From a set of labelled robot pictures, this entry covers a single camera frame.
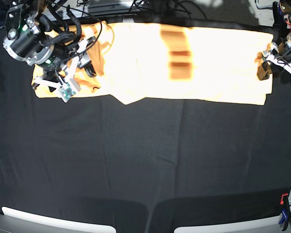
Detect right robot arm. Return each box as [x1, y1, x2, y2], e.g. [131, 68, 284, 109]
[3, 0, 98, 102]

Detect black cable bundle top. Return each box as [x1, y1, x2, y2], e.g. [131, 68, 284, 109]
[72, 0, 209, 19]

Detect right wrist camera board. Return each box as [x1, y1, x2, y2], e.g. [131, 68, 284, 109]
[57, 83, 77, 103]

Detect yellow t-shirt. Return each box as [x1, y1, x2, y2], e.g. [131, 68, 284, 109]
[31, 21, 275, 106]

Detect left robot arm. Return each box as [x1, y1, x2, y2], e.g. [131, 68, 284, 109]
[255, 0, 291, 81]

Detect red blue clamp near right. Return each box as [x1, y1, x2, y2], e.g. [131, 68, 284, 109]
[278, 193, 291, 232]

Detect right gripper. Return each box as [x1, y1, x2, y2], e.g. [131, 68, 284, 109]
[32, 36, 97, 98]

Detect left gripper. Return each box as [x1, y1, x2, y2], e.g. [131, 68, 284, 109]
[257, 42, 291, 80]

